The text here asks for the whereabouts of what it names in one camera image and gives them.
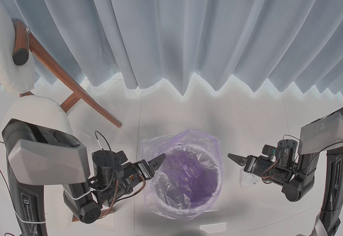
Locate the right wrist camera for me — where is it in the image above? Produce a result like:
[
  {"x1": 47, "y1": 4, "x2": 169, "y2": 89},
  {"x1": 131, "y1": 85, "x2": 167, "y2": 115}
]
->
[{"x1": 262, "y1": 144, "x2": 275, "y2": 162}]

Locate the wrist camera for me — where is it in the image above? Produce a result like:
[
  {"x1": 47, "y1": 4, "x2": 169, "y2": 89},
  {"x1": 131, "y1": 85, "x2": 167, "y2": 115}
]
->
[
  {"x1": 262, "y1": 144, "x2": 275, "y2": 162},
  {"x1": 114, "y1": 150, "x2": 129, "y2": 166}
]

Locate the white trash bin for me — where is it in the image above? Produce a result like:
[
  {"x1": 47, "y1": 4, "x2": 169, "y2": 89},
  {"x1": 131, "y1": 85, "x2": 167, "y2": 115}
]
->
[{"x1": 151, "y1": 143, "x2": 223, "y2": 213}]

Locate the crumpled clear plastic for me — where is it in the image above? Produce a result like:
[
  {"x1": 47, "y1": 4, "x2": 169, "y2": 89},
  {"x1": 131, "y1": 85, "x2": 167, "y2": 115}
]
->
[{"x1": 239, "y1": 170, "x2": 259, "y2": 189}]

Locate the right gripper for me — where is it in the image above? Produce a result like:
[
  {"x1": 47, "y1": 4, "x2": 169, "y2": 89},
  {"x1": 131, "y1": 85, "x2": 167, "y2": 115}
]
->
[{"x1": 227, "y1": 153, "x2": 277, "y2": 177}]

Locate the white cushioned wooden chair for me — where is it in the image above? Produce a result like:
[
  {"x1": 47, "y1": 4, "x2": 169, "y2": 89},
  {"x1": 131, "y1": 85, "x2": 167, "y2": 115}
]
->
[{"x1": 0, "y1": 2, "x2": 123, "y2": 232}]

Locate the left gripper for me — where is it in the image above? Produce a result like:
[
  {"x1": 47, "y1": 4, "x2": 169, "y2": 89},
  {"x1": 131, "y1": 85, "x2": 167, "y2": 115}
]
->
[{"x1": 122, "y1": 153, "x2": 167, "y2": 190}]

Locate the pale blue curtain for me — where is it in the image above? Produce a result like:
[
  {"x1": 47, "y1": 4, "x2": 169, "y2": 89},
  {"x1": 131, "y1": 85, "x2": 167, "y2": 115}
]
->
[{"x1": 0, "y1": 0, "x2": 343, "y2": 98}]

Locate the black cable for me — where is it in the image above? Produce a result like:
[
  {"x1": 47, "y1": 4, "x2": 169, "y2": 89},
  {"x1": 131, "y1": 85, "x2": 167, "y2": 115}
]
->
[{"x1": 94, "y1": 130, "x2": 112, "y2": 153}]

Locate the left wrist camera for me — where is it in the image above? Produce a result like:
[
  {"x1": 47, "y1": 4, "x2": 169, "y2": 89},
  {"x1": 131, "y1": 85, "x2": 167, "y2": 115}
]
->
[{"x1": 114, "y1": 150, "x2": 129, "y2": 166}]

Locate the purple plastic bag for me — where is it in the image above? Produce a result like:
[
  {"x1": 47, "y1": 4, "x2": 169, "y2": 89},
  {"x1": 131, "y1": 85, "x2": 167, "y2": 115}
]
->
[{"x1": 140, "y1": 129, "x2": 224, "y2": 222}]

